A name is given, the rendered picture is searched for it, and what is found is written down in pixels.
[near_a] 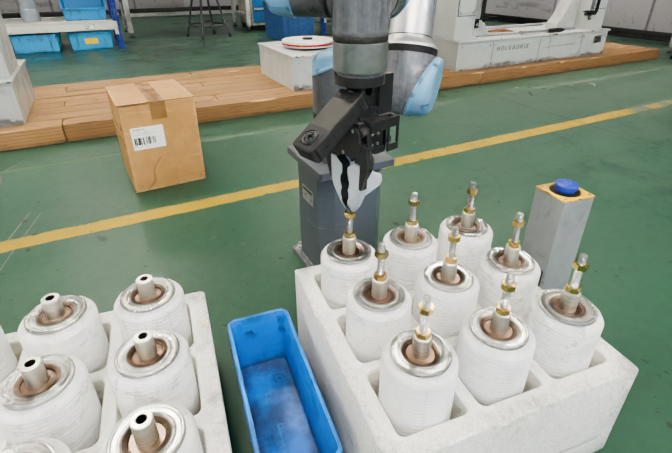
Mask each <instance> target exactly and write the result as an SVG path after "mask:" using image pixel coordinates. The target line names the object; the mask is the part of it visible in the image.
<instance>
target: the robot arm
mask: <svg viewBox="0 0 672 453"><path fill-rule="evenodd" d="M265 1H266V5H267V7H268V9H269V10H270V11H271V12H272V13H273V14H275V15H280V16H287V17H293V18H296V17H316V18H332V28H333V48H328V49H324V50H321V51H319V52H317V53H316V54H315V55H314V56H313V59H312V73H311V76H312V92H313V120H312V121H311V123H310V124H309V125H308V126H307V127H306V128H305V129H304V130H303V132H302V133H301V134H300V135H299V136H298V137H297V138H296V139H295V141H294V142H293V145H294V147H295V149H296V150H297V152H298V153H299V154H300V156H302V157H304V158H306V159H308V160H311V161H313V162H315V163H322V164H328V168H329V172H330V176H331V177H332V180H333V184H334V186H335V189H336V191H337V193H338V196H339V198H340V200H341V202H342V204H343V206H344V207H345V208H346V209H347V204H348V206H349V208H350V210H351V211H352V212H355V211H356V210H357V209H358V208H359V207H360V205H361V204H362V201H363V199H364V196H366V195H367V194H368V193H370V192H371V191H373V190H374V189H375V188H377V187H378V186H379V185H380V184H381V181H382V175H381V174H380V173H377V172H374V171H373V167H374V157H373V155H372V154H378V153H381V152H384V150H385V148H386V151H387V152H388V151H391V150H394V149H397V148H398V137H399V122H400V115H402V116H404V117H407V116H417V117H422V116H425V115H427V114H428V113H429V112H430V111H431V109H432V107H433V105H434V102H435V100H436V97H437V94H438V90H439V87H440V83H441V79H442V73H443V68H444V61H443V59H441V58H440V57H437V54H438V48H437V47H436V45H435V44H434V43H433V41H432V33H433V26H434V19H435V12H436V5H437V0H265ZM389 20H390V27H389ZM393 126H396V136H395V142H392V143H389V142H391V135H390V127H393ZM386 130H387V134H386Z"/></svg>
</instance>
